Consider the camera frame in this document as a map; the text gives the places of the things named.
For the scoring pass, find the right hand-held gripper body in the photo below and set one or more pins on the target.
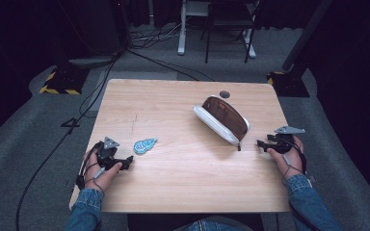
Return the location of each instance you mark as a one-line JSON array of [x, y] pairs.
[[284, 139]]

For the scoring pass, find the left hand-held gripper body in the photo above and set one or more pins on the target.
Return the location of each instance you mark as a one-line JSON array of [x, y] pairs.
[[107, 153]]

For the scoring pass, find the blue wing-shaped eraser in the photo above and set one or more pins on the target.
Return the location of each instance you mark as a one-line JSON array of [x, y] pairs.
[[145, 145]]

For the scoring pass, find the white and brown pencil case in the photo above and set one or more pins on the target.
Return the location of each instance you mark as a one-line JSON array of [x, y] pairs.
[[222, 119]]

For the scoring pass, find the person's left hand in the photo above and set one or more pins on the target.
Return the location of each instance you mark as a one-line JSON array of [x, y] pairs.
[[101, 174]]

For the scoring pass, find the person's right hand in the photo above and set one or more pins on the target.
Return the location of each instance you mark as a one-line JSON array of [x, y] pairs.
[[287, 162]]

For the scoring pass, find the black stand base hazard stripes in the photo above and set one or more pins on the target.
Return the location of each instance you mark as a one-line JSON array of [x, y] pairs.
[[62, 82], [285, 84]]

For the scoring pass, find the person's denim lap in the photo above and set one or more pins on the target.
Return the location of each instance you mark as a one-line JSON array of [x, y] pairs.
[[210, 225]]

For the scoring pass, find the black metal chair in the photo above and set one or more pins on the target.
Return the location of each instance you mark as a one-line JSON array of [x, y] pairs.
[[228, 29]]

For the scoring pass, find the white metal frame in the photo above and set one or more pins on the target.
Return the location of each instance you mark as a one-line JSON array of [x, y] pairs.
[[186, 29]]

